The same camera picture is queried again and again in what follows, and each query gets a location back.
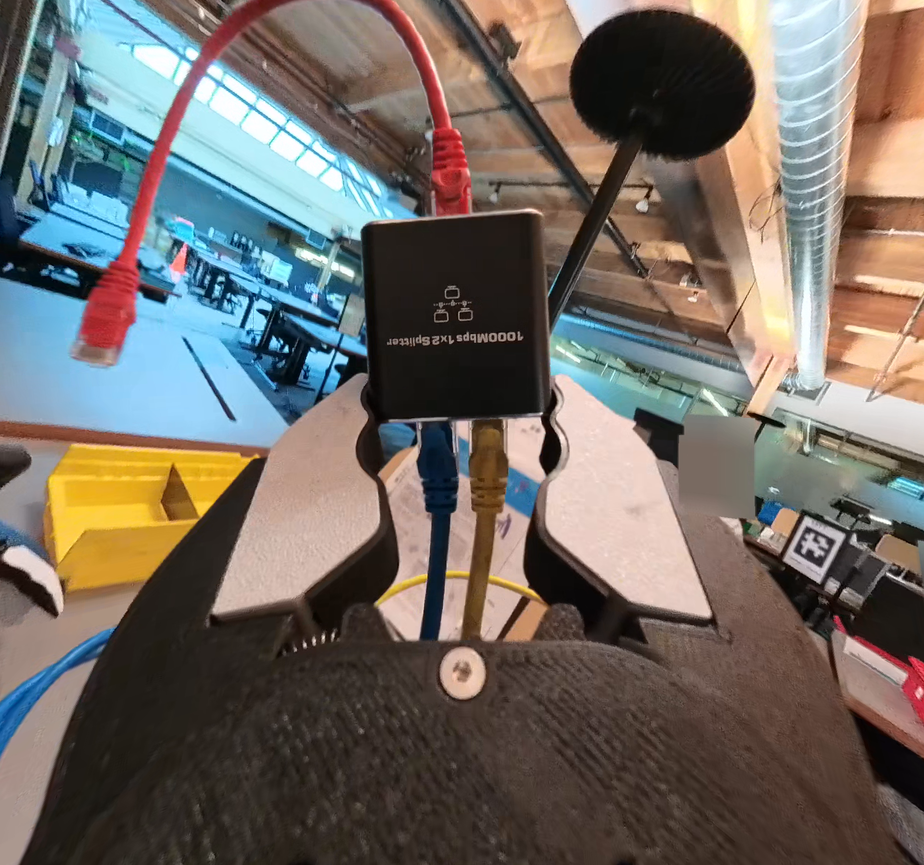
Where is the black network splitter box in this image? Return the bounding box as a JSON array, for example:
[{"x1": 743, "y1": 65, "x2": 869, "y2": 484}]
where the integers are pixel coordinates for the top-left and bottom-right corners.
[{"x1": 361, "y1": 209, "x2": 553, "y2": 422}]

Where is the grey desk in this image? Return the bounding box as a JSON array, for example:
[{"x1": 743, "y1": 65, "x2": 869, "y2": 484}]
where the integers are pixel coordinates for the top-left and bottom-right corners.
[{"x1": 0, "y1": 421, "x2": 290, "y2": 865}]

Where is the black pole stand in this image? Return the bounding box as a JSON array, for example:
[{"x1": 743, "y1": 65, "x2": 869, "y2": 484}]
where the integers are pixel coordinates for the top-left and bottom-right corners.
[{"x1": 546, "y1": 7, "x2": 757, "y2": 335}]

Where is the red network cable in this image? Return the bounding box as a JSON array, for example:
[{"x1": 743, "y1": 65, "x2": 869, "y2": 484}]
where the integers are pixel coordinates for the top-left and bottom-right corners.
[{"x1": 70, "y1": 0, "x2": 474, "y2": 369}]

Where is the yellow network cable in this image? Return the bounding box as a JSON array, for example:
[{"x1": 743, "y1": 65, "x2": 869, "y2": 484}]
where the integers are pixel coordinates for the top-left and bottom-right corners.
[{"x1": 374, "y1": 419, "x2": 547, "y2": 644}]

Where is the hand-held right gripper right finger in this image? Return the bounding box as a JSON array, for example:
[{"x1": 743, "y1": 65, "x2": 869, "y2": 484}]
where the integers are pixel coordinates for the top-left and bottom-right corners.
[{"x1": 523, "y1": 374, "x2": 716, "y2": 624}]

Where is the black white tag sign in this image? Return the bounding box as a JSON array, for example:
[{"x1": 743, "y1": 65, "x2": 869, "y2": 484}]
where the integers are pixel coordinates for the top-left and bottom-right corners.
[{"x1": 783, "y1": 515, "x2": 853, "y2": 586}]

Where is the blue network cable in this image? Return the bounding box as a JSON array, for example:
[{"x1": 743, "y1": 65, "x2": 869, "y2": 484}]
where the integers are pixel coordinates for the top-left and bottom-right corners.
[{"x1": 0, "y1": 419, "x2": 461, "y2": 758}]

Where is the white work table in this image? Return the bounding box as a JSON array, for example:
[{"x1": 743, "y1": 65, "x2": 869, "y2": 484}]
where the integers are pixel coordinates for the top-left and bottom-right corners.
[{"x1": 0, "y1": 276, "x2": 290, "y2": 440}]

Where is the silver ventilation duct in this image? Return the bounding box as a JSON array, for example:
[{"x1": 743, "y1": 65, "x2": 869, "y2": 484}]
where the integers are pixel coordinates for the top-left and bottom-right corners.
[{"x1": 765, "y1": 0, "x2": 878, "y2": 393}]

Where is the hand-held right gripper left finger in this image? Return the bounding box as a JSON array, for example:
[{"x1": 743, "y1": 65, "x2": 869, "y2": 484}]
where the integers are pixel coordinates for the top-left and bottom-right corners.
[{"x1": 211, "y1": 374, "x2": 399, "y2": 624}]

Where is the instruction sheet stand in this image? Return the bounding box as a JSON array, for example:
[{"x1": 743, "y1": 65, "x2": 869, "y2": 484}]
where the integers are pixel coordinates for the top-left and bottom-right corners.
[{"x1": 379, "y1": 421, "x2": 553, "y2": 642}]

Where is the yellow plastic bin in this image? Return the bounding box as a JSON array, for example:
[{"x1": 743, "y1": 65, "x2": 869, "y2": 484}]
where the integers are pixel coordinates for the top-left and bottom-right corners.
[{"x1": 43, "y1": 444, "x2": 261, "y2": 592}]

